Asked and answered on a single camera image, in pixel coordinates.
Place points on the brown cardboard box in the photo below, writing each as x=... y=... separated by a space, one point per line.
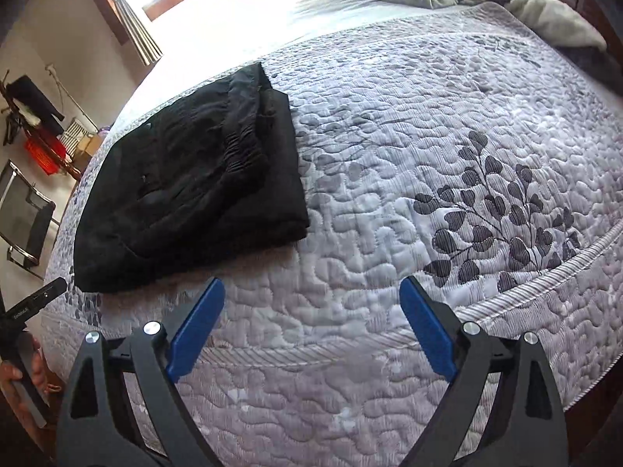
x=90 y=147

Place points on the cream pillow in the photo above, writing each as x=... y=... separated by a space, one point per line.
x=555 y=19

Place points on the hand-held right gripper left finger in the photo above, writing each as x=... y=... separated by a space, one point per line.
x=197 y=331

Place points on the wooden bed frame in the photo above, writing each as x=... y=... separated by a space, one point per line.
x=591 y=9

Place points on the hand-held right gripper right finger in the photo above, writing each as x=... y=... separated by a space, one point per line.
x=428 y=331

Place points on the person's left hand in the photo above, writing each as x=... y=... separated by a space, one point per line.
x=38 y=365

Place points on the black mesh chrome chair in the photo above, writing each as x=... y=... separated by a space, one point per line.
x=29 y=219

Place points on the pale purple bag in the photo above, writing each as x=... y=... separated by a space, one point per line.
x=103 y=132

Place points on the wooden coat rack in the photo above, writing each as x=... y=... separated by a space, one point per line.
x=73 y=168

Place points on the black hanging clothes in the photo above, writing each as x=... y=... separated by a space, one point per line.
x=34 y=97

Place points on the black pants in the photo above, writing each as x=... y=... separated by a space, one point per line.
x=194 y=180

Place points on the red plastic basket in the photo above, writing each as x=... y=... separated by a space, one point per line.
x=41 y=158

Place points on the grey quilted leaf-print bedspread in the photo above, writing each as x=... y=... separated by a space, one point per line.
x=389 y=253

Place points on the striped curtain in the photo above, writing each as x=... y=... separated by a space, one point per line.
x=138 y=34

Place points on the white slatted crate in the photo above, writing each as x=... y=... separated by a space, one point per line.
x=73 y=134

